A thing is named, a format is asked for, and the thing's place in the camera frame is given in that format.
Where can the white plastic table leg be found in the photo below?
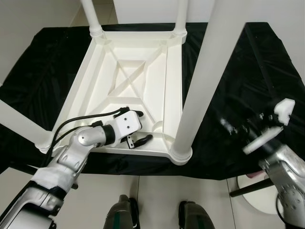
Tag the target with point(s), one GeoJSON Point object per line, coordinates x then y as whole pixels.
{"type": "Point", "coordinates": [205, 71]}
{"type": "Point", "coordinates": [181, 14]}
{"type": "Point", "coordinates": [19, 121]}
{"type": "Point", "coordinates": [90, 16]}

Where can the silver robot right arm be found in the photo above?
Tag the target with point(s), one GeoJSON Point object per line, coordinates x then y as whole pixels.
{"type": "Point", "coordinates": [286, 167]}

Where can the white plastic children table top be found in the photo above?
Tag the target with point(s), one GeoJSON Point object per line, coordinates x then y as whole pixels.
{"type": "Point", "coordinates": [105, 71]}

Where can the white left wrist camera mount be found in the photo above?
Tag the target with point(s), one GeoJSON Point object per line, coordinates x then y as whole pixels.
{"type": "Point", "coordinates": [126, 124]}

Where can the white round floor plate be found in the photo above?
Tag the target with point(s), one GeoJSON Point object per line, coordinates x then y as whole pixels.
{"type": "Point", "coordinates": [259, 202]}

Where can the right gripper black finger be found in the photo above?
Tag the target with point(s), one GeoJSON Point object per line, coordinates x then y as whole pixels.
{"type": "Point", "coordinates": [230, 128]}
{"type": "Point", "coordinates": [238, 109]}

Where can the grey robot right foot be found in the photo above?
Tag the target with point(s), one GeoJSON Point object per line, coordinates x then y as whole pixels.
{"type": "Point", "coordinates": [195, 217]}

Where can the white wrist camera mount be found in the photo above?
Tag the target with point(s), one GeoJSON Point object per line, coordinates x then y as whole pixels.
{"type": "Point", "coordinates": [286, 109]}
{"type": "Point", "coordinates": [126, 124]}

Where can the grey robot left foot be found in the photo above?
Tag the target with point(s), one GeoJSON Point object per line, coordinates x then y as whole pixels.
{"type": "Point", "coordinates": [119, 214]}

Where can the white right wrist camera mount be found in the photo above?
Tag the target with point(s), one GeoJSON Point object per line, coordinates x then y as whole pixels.
{"type": "Point", "coordinates": [286, 109]}

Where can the black table cloth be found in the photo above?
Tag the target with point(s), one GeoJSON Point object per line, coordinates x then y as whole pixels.
{"type": "Point", "coordinates": [267, 57]}

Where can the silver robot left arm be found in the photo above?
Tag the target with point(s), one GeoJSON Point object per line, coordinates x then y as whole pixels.
{"type": "Point", "coordinates": [81, 138]}

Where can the grey robot foot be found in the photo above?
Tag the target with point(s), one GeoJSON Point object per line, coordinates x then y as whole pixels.
{"type": "Point", "coordinates": [119, 214]}
{"type": "Point", "coordinates": [195, 217]}

